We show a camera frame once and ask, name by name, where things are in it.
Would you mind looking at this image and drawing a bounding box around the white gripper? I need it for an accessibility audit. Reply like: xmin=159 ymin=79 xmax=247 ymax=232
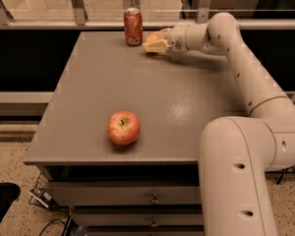
xmin=143 ymin=25 xmax=187 ymax=53

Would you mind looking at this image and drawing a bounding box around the wire basket on floor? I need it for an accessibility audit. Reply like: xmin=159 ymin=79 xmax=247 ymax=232
xmin=29 ymin=174 xmax=56 ymax=210

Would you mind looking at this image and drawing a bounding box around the drawer with knob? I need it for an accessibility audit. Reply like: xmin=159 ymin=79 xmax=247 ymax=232
xmin=45 ymin=181 xmax=201 ymax=207
xmin=71 ymin=206 xmax=204 ymax=227

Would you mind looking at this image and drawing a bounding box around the black floor cable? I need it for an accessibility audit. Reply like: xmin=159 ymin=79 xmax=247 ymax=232
xmin=38 ymin=214 xmax=73 ymax=236

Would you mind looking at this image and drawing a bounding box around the orange fruit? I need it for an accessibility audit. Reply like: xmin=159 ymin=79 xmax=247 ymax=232
xmin=146 ymin=33 xmax=158 ymax=42

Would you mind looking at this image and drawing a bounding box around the metal window railing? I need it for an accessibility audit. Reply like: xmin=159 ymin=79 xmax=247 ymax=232
xmin=0 ymin=0 xmax=295 ymax=30

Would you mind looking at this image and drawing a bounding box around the red apple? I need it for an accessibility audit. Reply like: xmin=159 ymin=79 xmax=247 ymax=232
xmin=107 ymin=110 xmax=141 ymax=146

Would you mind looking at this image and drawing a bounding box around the black chair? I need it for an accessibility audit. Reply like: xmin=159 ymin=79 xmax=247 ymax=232
xmin=0 ymin=182 xmax=21 ymax=223

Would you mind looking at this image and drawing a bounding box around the grey drawer cabinet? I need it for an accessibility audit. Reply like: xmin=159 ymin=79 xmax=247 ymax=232
xmin=26 ymin=31 xmax=245 ymax=236

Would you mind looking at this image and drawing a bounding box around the top drawer with knob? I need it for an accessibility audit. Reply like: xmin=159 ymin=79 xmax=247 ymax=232
xmin=45 ymin=181 xmax=201 ymax=207

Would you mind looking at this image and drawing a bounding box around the orange soda can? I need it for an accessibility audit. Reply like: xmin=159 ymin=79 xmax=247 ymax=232
xmin=124 ymin=8 xmax=143 ymax=46

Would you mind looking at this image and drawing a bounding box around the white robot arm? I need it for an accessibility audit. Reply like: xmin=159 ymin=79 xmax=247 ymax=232
xmin=144 ymin=13 xmax=295 ymax=236

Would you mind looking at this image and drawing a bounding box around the middle drawer with knob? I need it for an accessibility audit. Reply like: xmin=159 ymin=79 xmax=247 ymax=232
xmin=71 ymin=206 xmax=204 ymax=227

